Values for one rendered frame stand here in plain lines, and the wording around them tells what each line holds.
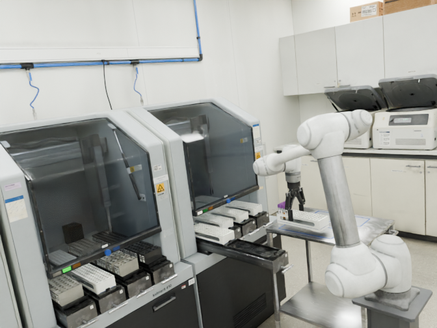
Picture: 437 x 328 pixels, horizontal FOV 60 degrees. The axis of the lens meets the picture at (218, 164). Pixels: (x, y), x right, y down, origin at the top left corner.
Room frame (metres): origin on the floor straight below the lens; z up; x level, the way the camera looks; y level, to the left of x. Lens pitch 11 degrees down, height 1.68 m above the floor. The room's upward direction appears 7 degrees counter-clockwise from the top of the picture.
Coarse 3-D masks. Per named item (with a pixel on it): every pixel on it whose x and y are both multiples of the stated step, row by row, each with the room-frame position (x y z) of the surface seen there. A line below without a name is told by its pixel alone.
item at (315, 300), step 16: (304, 208) 2.46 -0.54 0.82; (368, 224) 2.06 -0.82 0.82; (384, 224) 2.03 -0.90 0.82; (320, 240) 1.92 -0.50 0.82; (368, 240) 1.85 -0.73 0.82; (272, 272) 2.16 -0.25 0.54; (272, 288) 2.17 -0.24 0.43; (304, 288) 2.38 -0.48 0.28; (320, 288) 2.35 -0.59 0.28; (288, 304) 2.21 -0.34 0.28; (304, 304) 2.19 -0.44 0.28; (320, 304) 2.17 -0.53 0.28; (336, 304) 2.15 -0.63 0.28; (352, 304) 2.13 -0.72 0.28; (304, 320) 2.04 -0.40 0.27; (320, 320) 2.01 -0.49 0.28; (336, 320) 1.99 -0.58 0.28; (352, 320) 1.97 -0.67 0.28
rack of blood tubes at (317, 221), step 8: (280, 216) 2.15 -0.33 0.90; (296, 216) 2.07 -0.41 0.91; (304, 216) 2.06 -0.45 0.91; (312, 216) 2.05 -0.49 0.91; (320, 216) 2.03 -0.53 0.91; (288, 224) 2.11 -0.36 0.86; (296, 224) 2.06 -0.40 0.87; (304, 224) 2.08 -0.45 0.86; (312, 224) 2.07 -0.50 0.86; (320, 224) 1.96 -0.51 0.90; (328, 224) 2.01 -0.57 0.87
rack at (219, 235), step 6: (198, 228) 2.19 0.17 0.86; (204, 228) 2.18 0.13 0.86; (210, 228) 2.17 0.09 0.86; (216, 228) 2.16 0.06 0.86; (222, 228) 2.15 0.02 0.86; (198, 234) 2.20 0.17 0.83; (204, 234) 2.18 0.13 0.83; (210, 234) 2.09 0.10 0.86; (216, 234) 2.07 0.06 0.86; (222, 234) 2.05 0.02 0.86; (228, 234) 2.06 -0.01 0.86; (210, 240) 2.10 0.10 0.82; (216, 240) 2.12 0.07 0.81; (222, 240) 2.03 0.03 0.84; (228, 240) 2.05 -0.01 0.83
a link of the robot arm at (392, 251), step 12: (384, 240) 1.49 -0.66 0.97; (396, 240) 1.48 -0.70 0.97; (372, 252) 1.49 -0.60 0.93; (384, 252) 1.46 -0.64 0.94; (396, 252) 1.45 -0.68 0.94; (408, 252) 1.47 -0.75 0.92; (384, 264) 1.43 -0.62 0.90; (396, 264) 1.43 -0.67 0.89; (408, 264) 1.45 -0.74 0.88; (396, 276) 1.43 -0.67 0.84; (408, 276) 1.45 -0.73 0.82; (384, 288) 1.47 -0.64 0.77; (396, 288) 1.44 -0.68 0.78; (408, 288) 1.46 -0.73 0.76
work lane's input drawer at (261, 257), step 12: (204, 240) 2.12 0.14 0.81; (240, 240) 2.07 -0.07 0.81; (216, 252) 2.05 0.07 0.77; (228, 252) 1.98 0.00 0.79; (240, 252) 1.93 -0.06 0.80; (252, 252) 1.91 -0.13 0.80; (264, 252) 1.89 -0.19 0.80; (276, 252) 1.84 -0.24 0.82; (264, 264) 1.80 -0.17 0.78; (276, 264) 1.78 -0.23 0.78
